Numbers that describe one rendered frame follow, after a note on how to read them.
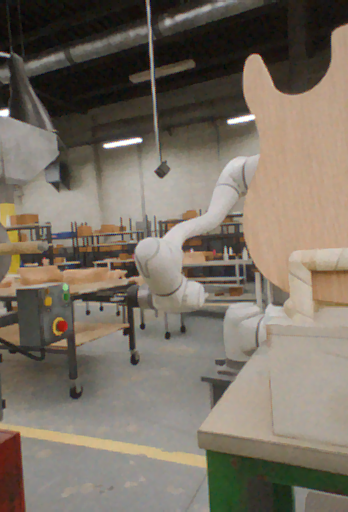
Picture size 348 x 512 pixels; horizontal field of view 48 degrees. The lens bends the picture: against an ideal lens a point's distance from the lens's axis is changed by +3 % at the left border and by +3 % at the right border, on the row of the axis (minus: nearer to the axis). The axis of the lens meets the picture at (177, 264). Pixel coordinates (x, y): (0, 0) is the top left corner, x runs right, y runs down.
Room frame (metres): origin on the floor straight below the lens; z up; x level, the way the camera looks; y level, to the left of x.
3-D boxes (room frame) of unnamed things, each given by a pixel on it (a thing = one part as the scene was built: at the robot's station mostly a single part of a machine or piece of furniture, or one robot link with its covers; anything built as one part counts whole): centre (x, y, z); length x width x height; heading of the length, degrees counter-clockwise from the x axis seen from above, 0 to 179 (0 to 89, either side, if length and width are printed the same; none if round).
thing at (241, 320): (1.55, -0.26, 0.87); 0.18 x 0.16 x 0.22; 49
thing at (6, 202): (10.42, 4.42, 2.99); 0.41 x 0.41 x 5.98; 66
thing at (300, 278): (0.59, -0.19, 1.15); 0.03 x 0.03 x 0.09
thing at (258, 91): (0.64, -0.16, 1.48); 0.07 x 0.04 x 0.09; 65
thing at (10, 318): (1.30, 0.57, 1.02); 0.19 x 0.04 x 0.04; 156
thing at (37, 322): (1.36, 0.55, 0.99); 0.24 x 0.21 x 0.26; 66
